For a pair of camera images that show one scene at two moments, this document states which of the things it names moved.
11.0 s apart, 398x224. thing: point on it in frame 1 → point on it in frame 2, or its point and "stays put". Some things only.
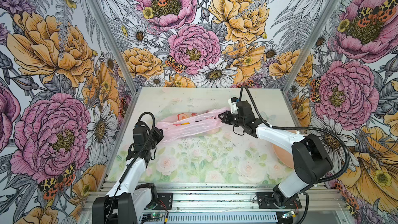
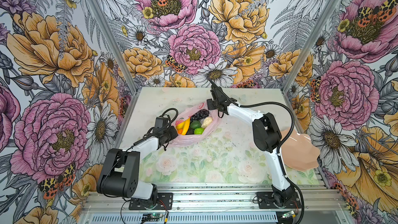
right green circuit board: [289, 214] stays put
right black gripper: [226, 119] → [209, 101]
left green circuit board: [152, 215] stays put
